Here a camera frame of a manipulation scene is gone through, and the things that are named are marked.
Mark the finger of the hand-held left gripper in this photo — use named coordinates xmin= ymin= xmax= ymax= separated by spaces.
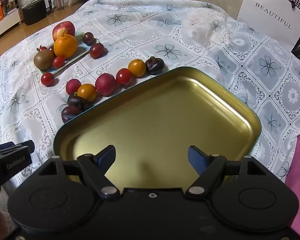
xmin=0 ymin=140 xmax=36 ymax=155

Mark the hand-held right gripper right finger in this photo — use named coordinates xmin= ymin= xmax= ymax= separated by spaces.
xmin=185 ymin=145 xmax=274 ymax=198

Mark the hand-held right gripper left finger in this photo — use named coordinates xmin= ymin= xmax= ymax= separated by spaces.
xmin=37 ymin=145 xmax=120 ymax=201

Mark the dark purple plum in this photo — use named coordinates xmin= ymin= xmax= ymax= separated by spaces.
xmin=61 ymin=106 xmax=83 ymax=124

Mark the gold metal tray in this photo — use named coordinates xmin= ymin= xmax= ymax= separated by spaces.
xmin=53 ymin=67 xmax=262 ymax=183

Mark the red cherry tomato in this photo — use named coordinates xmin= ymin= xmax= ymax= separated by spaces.
xmin=41 ymin=72 xmax=55 ymax=87

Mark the dark red tomato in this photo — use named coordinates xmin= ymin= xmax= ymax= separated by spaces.
xmin=89 ymin=43 xmax=105 ymax=59

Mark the small orange tangerine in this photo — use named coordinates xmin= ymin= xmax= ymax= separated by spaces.
xmin=77 ymin=84 xmax=98 ymax=103
xmin=128 ymin=59 xmax=147 ymax=77

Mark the brown kiwi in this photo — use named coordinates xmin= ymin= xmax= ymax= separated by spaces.
xmin=33 ymin=49 xmax=55 ymax=71

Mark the small red tomato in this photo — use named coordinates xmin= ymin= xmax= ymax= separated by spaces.
xmin=52 ymin=56 xmax=65 ymax=69

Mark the large orange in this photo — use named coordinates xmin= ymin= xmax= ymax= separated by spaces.
xmin=54 ymin=34 xmax=78 ymax=59

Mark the pale green rectangular plate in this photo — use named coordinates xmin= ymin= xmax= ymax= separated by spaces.
xmin=37 ymin=31 xmax=100 ymax=75

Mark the red apple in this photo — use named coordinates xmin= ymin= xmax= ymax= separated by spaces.
xmin=52 ymin=21 xmax=76 ymax=42

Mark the white low shelf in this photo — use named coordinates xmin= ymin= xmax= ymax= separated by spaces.
xmin=0 ymin=9 xmax=23 ymax=44

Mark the black ottoman stool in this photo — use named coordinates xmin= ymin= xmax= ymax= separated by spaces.
xmin=22 ymin=0 xmax=47 ymax=26

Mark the floral lace tablecloth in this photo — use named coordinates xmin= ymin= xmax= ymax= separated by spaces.
xmin=0 ymin=0 xmax=300 ymax=198

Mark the white paper bag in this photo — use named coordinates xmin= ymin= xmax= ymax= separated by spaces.
xmin=236 ymin=0 xmax=300 ymax=53

